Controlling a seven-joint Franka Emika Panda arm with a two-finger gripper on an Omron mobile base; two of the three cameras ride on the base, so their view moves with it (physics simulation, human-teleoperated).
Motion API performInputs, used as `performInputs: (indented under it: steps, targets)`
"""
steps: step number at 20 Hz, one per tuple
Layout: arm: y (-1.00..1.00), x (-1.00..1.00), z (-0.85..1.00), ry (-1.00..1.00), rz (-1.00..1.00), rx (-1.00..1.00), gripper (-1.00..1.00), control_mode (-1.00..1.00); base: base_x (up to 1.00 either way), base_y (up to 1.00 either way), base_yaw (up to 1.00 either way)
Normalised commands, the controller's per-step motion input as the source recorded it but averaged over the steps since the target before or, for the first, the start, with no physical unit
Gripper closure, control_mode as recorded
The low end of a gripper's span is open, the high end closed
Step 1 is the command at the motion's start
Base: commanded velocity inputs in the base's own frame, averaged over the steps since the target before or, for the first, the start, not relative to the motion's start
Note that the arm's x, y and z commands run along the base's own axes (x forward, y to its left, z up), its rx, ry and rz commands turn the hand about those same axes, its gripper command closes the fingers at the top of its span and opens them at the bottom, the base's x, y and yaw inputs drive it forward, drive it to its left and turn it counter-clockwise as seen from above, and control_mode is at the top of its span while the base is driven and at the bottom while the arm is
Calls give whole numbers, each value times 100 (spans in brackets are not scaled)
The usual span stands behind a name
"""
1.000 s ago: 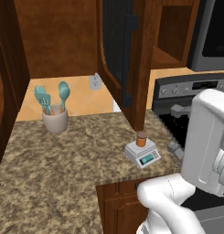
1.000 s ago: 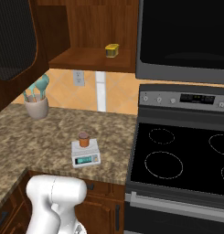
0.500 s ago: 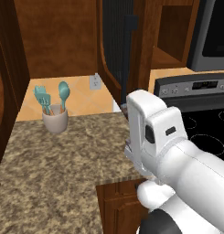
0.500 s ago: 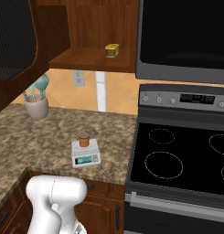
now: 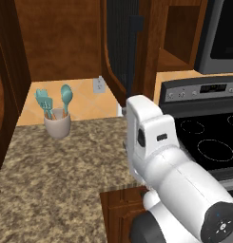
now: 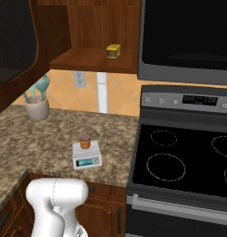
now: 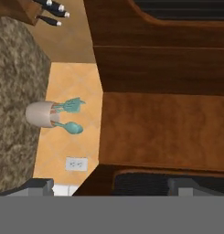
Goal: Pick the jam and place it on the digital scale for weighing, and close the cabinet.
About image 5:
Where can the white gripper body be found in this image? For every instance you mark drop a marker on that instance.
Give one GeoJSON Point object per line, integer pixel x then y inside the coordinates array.
{"type": "Point", "coordinates": [143, 107]}

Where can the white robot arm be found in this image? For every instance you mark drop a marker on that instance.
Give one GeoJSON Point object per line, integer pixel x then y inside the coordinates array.
{"type": "Point", "coordinates": [181, 186]}

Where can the open wooden shelf cabinet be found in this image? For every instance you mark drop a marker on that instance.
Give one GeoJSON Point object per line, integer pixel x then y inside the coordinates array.
{"type": "Point", "coordinates": [181, 34]}

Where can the wooden base cabinet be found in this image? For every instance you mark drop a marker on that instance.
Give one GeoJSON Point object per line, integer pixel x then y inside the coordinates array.
{"type": "Point", "coordinates": [119, 215]}

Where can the black hob stove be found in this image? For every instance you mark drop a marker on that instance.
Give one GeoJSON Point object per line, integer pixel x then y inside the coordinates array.
{"type": "Point", "coordinates": [209, 139]}

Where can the teal spoon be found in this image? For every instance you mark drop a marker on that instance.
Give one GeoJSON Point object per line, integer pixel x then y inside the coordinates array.
{"type": "Point", "coordinates": [66, 94]}

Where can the grey utensil pot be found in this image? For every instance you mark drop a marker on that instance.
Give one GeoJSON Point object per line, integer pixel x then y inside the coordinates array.
{"type": "Point", "coordinates": [57, 125]}

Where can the teal slotted spatula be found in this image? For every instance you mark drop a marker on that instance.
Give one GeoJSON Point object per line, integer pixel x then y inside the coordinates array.
{"type": "Point", "coordinates": [45, 102]}

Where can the grey microwave oven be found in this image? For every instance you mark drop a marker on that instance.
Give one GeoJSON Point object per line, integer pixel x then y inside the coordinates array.
{"type": "Point", "coordinates": [221, 34]}

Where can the white wall outlet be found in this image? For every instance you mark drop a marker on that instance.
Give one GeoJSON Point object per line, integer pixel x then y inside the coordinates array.
{"type": "Point", "coordinates": [99, 84]}

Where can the wooden wall cabinet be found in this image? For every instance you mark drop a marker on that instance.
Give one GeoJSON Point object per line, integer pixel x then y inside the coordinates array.
{"type": "Point", "coordinates": [61, 38]}

